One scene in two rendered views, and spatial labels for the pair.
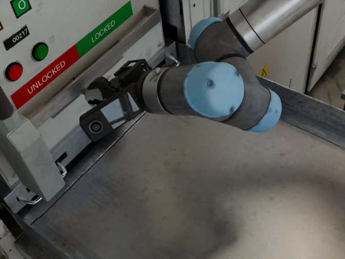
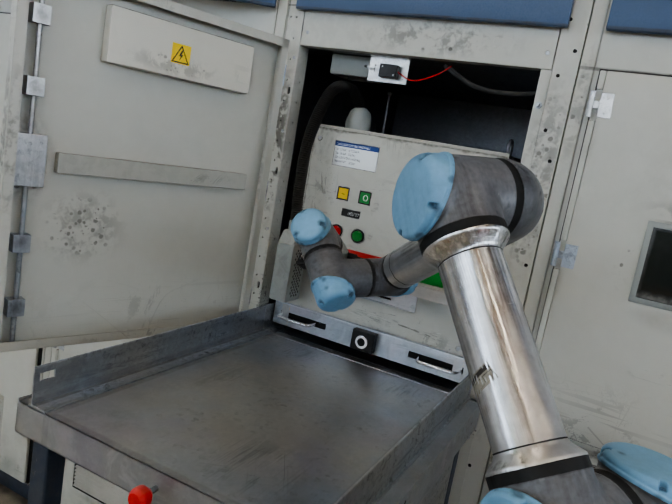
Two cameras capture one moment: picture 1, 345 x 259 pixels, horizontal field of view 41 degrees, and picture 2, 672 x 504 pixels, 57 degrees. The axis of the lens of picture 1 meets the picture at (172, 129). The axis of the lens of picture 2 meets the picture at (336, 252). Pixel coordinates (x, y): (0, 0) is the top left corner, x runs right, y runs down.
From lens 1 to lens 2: 125 cm
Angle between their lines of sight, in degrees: 71
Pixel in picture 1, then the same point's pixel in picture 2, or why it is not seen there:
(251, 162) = (345, 412)
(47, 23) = (373, 224)
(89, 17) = not seen: hidden behind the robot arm
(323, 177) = (333, 445)
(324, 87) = not seen: outside the picture
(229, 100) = (300, 228)
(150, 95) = not seen: hidden behind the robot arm
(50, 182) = (277, 285)
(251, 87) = (331, 257)
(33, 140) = (288, 243)
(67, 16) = (388, 233)
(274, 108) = (328, 284)
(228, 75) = (314, 217)
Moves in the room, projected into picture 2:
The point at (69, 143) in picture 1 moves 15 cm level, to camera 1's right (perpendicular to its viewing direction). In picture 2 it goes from (331, 322) to (350, 343)
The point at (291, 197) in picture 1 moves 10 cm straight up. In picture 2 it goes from (304, 424) to (313, 372)
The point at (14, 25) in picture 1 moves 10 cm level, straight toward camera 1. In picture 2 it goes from (353, 205) to (321, 202)
